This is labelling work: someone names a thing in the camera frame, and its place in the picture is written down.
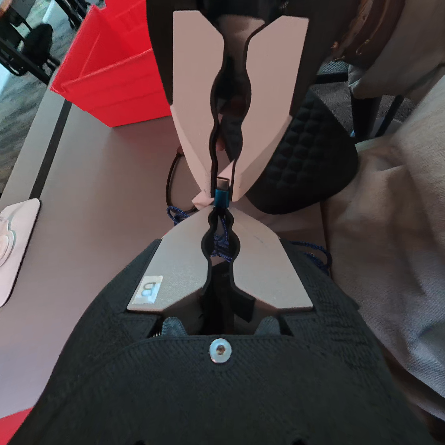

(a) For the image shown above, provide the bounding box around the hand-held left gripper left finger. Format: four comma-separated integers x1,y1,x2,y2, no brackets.
127,206,219,334

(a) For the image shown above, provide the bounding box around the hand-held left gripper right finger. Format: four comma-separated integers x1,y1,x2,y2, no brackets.
225,208,314,322

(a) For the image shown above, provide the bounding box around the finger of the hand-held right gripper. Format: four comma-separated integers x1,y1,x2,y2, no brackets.
229,16,310,203
170,10,227,195

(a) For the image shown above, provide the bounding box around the blue braided usb-c cable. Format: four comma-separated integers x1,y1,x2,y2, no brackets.
166,177,332,277

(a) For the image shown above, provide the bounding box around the black hub cable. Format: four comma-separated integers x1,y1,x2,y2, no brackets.
166,148,200,213

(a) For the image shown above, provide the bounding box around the person's right hand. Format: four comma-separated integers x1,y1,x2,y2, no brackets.
332,0,405,68

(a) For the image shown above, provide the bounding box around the black quilted office chair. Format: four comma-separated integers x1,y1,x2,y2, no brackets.
222,59,405,215

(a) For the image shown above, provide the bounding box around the red plastic bin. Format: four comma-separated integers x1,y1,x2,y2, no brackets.
50,0,172,128

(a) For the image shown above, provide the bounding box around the person's grey clothing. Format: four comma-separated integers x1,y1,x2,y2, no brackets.
321,75,445,421

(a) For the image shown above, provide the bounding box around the white flat pad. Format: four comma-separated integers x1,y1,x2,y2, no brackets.
0,199,41,308

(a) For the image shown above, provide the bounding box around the red plastic item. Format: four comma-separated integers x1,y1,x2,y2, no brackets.
0,408,32,445

